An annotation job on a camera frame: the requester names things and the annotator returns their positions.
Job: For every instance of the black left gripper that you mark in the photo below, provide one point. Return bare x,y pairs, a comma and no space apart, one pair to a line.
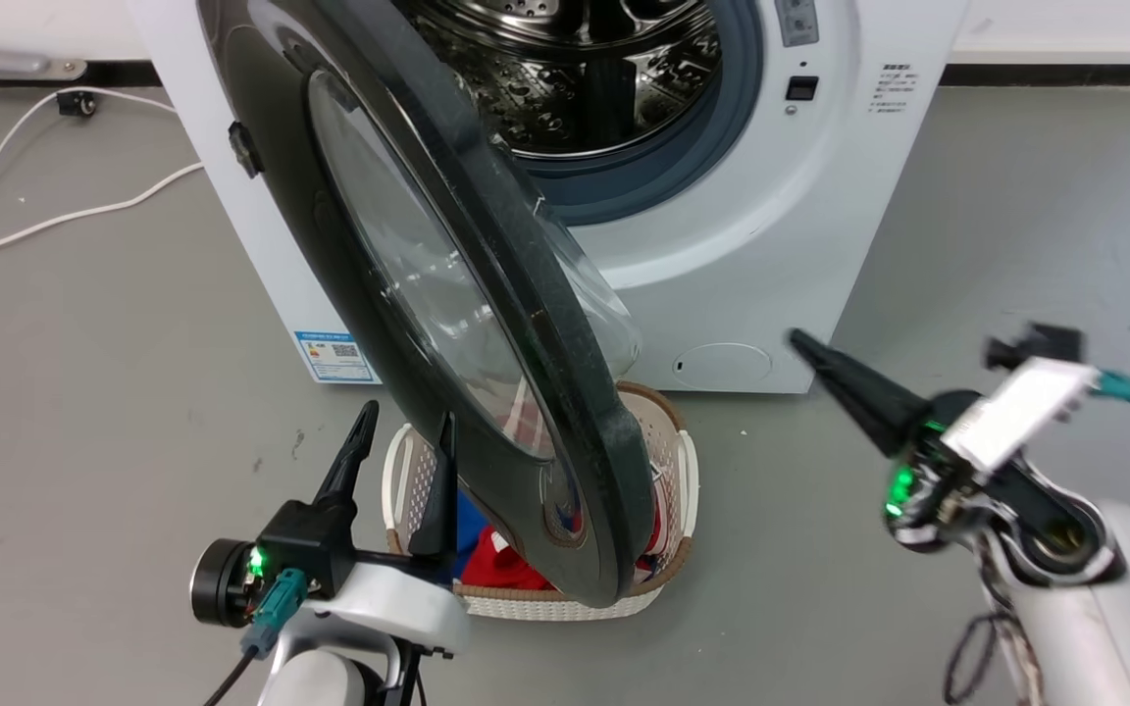
305,544

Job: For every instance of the stainless steel washer drum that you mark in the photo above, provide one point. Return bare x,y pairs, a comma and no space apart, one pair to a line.
614,78

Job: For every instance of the blue garment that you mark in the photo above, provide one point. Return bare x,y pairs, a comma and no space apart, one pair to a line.
469,520

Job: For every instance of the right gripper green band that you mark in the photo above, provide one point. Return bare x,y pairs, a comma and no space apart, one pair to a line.
923,490

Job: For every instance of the blue energy label sticker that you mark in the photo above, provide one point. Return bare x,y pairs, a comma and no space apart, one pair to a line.
333,355

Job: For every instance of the black caster wheel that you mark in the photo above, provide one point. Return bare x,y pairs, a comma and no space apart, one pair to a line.
78,103

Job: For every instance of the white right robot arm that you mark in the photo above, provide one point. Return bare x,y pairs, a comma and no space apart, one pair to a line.
1104,598

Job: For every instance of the black round washing machine door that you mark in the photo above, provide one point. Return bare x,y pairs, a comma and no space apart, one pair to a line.
487,275

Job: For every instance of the white front-load washing machine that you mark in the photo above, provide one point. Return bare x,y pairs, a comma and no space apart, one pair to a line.
781,245

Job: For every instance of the black door lock socket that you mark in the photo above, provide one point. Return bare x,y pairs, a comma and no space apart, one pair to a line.
801,88

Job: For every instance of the grey-blue rubber door gasket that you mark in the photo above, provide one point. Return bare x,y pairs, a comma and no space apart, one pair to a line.
712,147

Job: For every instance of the red white plaid garment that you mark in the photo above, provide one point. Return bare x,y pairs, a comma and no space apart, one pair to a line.
526,422

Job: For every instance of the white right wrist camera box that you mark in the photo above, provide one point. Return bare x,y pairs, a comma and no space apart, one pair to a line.
1016,412

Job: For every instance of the round white filter cover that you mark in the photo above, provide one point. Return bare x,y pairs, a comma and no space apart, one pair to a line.
722,365

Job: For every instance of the white woven laundry basket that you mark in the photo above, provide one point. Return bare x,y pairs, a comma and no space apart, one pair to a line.
526,603

